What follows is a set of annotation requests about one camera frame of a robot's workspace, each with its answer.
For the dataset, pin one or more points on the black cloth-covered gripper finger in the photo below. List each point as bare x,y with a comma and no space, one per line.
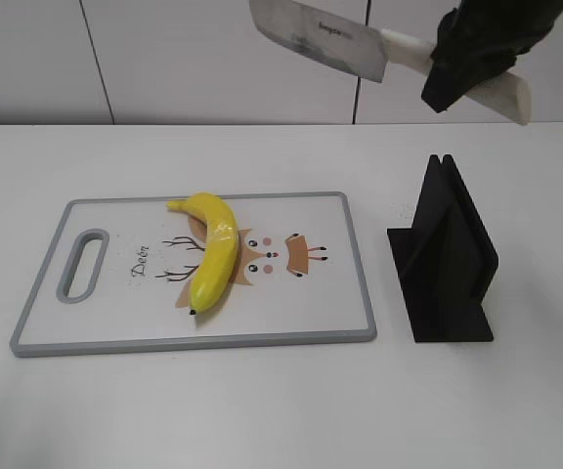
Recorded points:
460,62

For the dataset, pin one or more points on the white-handled cleaver knife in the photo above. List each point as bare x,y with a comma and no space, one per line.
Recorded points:
364,51

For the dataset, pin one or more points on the yellow plastic banana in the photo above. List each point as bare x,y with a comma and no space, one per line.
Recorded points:
212,276

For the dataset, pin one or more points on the black knife stand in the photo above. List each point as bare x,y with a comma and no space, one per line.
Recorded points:
445,260

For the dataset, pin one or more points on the white grey-rimmed cutting board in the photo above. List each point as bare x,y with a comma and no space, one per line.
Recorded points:
116,279

